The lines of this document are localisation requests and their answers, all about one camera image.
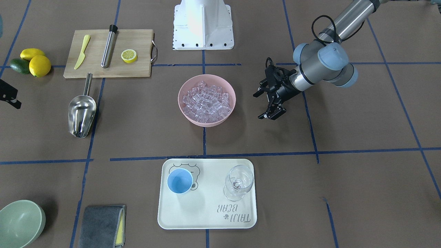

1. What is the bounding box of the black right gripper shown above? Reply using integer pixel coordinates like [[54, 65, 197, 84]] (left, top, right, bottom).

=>
[[0, 80, 22, 109]]

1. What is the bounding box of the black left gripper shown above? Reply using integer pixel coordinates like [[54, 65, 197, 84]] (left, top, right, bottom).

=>
[[253, 58, 299, 120]]

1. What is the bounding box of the pink bowl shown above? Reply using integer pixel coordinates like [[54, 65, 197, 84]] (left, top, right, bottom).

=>
[[178, 74, 236, 127]]

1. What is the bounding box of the steel ice scoop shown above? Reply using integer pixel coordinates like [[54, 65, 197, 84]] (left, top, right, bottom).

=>
[[68, 73, 97, 138]]

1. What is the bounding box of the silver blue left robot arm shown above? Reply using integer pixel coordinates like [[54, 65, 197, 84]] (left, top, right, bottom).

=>
[[253, 0, 386, 120]]

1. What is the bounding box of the pile of clear ice cubes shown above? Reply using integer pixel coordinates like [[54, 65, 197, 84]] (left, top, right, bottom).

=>
[[181, 81, 233, 124]]

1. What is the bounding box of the light blue cup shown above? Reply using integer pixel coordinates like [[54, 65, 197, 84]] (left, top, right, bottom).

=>
[[167, 168, 193, 194]]

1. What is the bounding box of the green avocado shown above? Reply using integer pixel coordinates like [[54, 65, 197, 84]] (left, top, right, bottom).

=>
[[10, 58, 30, 75]]

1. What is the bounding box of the yellow lemon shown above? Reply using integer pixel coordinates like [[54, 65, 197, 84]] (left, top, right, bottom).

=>
[[29, 55, 52, 77], [20, 48, 45, 61]]

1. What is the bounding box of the clear wine glass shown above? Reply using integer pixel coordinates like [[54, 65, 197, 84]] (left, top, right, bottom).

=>
[[224, 165, 255, 202]]

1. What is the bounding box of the yellow plastic knife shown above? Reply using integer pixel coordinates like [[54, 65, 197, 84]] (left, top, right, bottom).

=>
[[74, 34, 90, 70]]

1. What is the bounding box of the steel cylinder tool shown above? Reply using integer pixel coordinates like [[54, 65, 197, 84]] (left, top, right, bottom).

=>
[[101, 24, 118, 69]]

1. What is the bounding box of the cream serving tray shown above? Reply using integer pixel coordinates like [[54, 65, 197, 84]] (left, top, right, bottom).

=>
[[157, 158, 258, 229]]

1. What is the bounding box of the lemon half slice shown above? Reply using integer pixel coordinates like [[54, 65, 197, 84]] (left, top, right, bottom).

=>
[[120, 49, 138, 63]]

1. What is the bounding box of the mint green bowl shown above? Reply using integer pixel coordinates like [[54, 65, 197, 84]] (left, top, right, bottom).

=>
[[0, 200, 46, 248]]

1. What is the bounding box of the wooden cutting board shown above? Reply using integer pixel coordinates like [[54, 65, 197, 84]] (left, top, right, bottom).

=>
[[63, 29, 158, 79]]

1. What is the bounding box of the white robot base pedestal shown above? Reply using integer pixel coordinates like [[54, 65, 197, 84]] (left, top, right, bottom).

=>
[[172, 0, 235, 50]]

